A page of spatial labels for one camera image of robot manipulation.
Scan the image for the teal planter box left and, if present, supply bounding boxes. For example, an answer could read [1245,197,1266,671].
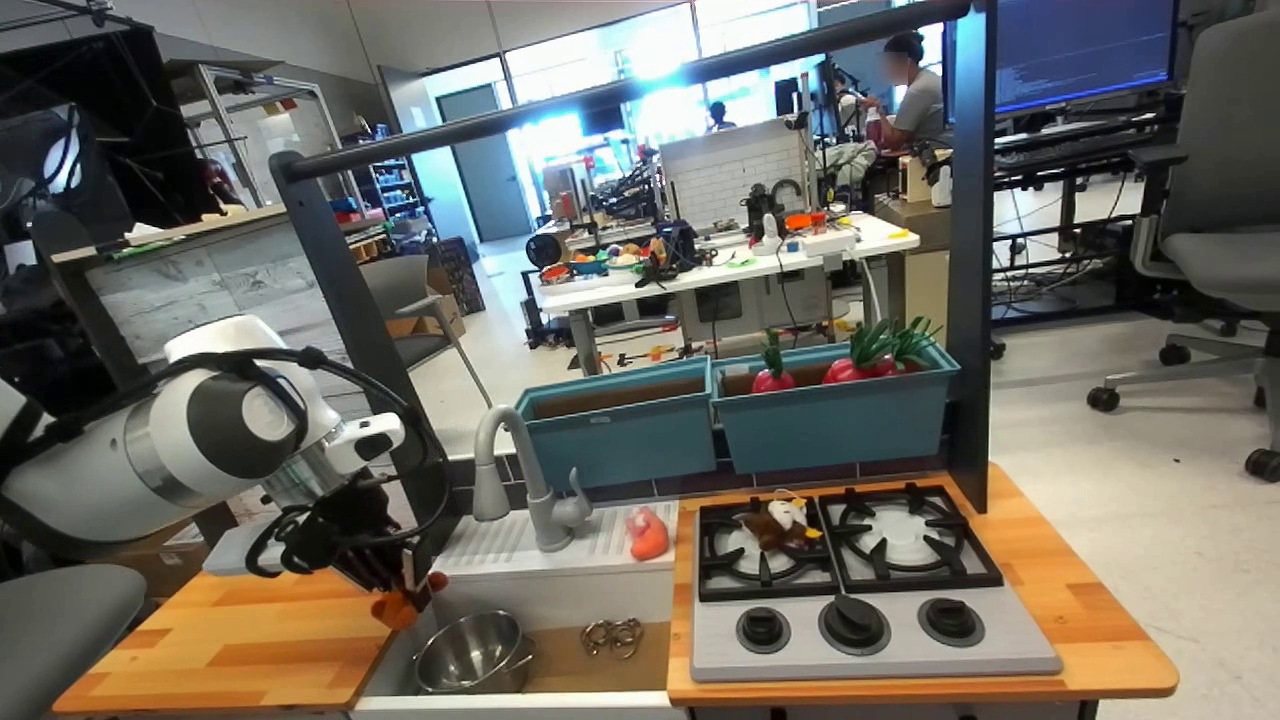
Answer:
[517,360,716,487]

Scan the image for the computer monitor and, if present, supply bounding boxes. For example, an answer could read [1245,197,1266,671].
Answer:
[997,0,1178,116]

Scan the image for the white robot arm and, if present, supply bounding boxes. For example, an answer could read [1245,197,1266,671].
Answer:
[0,315,410,590]

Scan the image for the brown white stuffed animal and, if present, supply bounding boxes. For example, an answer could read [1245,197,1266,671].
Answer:
[744,495,819,550]

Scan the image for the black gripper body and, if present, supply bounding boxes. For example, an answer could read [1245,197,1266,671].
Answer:
[274,478,410,587]

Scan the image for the white cluttered work table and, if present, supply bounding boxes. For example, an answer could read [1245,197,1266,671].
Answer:
[538,212,920,371]

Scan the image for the grey chair seat foreground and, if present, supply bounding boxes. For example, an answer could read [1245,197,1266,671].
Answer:
[0,563,146,720]

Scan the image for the orange stuffed animal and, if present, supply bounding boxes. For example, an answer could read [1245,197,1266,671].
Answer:
[371,572,448,628]

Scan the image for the grey office chair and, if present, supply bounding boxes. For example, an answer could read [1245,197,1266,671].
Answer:
[1086,12,1280,482]

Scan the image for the grey stove panel with knobs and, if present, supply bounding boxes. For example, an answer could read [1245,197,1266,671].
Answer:
[693,587,1058,684]

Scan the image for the white toy sink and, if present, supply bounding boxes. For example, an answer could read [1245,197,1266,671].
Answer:
[353,499,682,720]

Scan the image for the pink stuffed animal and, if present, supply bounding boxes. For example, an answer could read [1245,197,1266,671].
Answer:
[626,507,667,560]

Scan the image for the metal ring trivet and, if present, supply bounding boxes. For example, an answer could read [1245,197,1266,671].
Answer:
[580,620,645,661]

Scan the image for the teal planter box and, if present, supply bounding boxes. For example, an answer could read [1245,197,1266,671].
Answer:
[704,339,958,475]
[517,360,716,487]

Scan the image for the red toy vegetables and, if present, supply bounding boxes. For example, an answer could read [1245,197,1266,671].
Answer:
[751,315,936,393]

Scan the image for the black kitchen frame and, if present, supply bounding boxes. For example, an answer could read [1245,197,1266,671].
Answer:
[268,0,1000,556]

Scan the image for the teal planter box right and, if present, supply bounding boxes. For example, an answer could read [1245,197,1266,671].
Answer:
[704,339,958,475]

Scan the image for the grey toy faucet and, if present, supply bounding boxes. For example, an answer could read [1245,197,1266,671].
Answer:
[471,409,590,550]

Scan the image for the steel pot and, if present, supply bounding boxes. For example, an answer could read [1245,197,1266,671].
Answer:
[410,609,534,697]

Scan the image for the seated person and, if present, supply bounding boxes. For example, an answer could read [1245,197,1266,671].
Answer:
[862,31,946,161]

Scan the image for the black stove grate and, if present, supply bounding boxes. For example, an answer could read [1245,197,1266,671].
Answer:
[696,482,1004,599]

